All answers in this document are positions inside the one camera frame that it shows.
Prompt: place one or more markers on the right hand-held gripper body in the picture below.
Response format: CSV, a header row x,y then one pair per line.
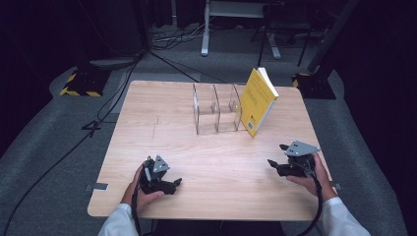
x,y
300,154

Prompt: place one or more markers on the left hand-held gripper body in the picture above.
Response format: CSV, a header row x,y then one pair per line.
x,y
154,182

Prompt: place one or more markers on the person's left hand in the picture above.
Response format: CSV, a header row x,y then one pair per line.
x,y
146,199

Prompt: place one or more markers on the person's right hand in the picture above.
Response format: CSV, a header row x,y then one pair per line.
x,y
316,188

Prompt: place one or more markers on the yellow book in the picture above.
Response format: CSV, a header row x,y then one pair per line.
x,y
257,98

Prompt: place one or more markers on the hazard-striped black stand base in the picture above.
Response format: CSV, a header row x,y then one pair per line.
x,y
85,83
314,87

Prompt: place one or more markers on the clear acrylic book rack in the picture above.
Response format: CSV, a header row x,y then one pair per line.
x,y
196,113

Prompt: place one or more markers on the black tape cross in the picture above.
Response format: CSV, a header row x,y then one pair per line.
x,y
92,127

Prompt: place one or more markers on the slanted black stand pole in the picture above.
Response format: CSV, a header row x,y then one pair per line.
x,y
331,36

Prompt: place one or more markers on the grey table bracket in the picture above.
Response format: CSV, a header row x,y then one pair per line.
x,y
336,186
98,187

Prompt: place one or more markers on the white desk frame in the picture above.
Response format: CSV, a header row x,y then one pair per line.
x,y
206,39

